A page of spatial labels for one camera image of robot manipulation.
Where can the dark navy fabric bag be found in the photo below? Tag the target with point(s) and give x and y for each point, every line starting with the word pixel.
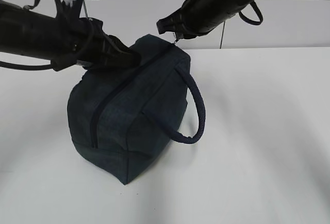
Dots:
pixel 122 120

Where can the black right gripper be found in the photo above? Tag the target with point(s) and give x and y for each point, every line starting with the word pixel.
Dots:
pixel 200 17

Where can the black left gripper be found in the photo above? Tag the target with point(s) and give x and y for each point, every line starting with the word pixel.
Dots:
pixel 93 48

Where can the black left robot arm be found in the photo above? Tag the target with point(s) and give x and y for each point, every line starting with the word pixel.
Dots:
pixel 31 34

